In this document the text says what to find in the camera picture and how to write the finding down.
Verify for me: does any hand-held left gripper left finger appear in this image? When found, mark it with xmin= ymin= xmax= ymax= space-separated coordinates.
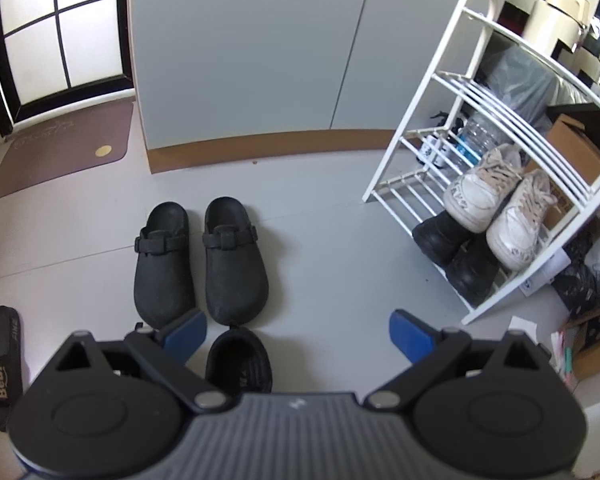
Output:
xmin=55 ymin=307 xmax=233 ymax=413

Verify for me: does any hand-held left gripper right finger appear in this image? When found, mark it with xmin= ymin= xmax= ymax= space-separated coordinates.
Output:
xmin=364 ymin=309 xmax=551 ymax=411

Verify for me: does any black bear-print slide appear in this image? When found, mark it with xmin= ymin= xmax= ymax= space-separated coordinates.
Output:
xmin=205 ymin=327 xmax=273 ymax=395
xmin=0 ymin=305 xmax=25 ymax=433

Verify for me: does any black suede buckle clog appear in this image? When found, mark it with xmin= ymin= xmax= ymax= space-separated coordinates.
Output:
xmin=202 ymin=197 xmax=270 ymax=326
xmin=132 ymin=201 xmax=196 ymax=328

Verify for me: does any black chunky rubber clog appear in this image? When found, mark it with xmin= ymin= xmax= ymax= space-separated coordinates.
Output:
xmin=412 ymin=210 xmax=473 ymax=267
xmin=445 ymin=232 xmax=506 ymax=308

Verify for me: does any white printed sneaker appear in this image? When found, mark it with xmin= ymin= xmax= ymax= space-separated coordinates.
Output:
xmin=486 ymin=167 xmax=560 ymax=272
xmin=442 ymin=142 xmax=525 ymax=235

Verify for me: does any white shoe rack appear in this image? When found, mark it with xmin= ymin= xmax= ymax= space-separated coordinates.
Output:
xmin=362 ymin=0 xmax=600 ymax=326

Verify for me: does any white paper sheet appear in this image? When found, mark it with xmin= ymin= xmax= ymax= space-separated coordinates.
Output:
xmin=507 ymin=315 xmax=541 ymax=346

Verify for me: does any white printed carton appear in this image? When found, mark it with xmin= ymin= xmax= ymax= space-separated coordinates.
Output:
xmin=520 ymin=250 xmax=573 ymax=297

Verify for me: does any black plastic bag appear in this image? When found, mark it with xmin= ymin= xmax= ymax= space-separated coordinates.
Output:
xmin=550 ymin=232 xmax=600 ymax=306

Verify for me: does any dark bottle with white label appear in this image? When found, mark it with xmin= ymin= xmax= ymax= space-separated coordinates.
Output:
xmin=437 ymin=140 xmax=461 ymax=171
xmin=417 ymin=135 xmax=443 ymax=166

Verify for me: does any polka-dot cardboard box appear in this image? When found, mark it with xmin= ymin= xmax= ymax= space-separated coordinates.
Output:
xmin=560 ymin=305 xmax=600 ymax=381

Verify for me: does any clear plastic water bottle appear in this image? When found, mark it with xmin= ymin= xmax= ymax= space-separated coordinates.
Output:
xmin=452 ymin=110 xmax=503 ymax=171

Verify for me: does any brown doormat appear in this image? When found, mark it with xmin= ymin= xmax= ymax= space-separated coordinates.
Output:
xmin=0 ymin=99 xmax=135 ymax=204

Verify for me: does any brown cardboard box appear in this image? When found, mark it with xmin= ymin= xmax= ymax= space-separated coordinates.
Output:
xmin=522 ymin=112 xmax=600 ymax=231

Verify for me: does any grey plastic bag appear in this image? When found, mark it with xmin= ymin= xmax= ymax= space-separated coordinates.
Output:
xmin=480 ymin=45 xmax=566 ymax=133

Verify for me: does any white cabinet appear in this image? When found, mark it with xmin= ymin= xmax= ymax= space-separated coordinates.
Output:
xmin=127 ymin=0 xmax=521 ymax=175

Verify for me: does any cream cylindrical canister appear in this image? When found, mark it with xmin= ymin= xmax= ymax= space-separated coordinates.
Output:
xmin=522 ymin=0 xmax=588 ymax=56
xmin=572 ymin=45 xmax=600 ymax=86

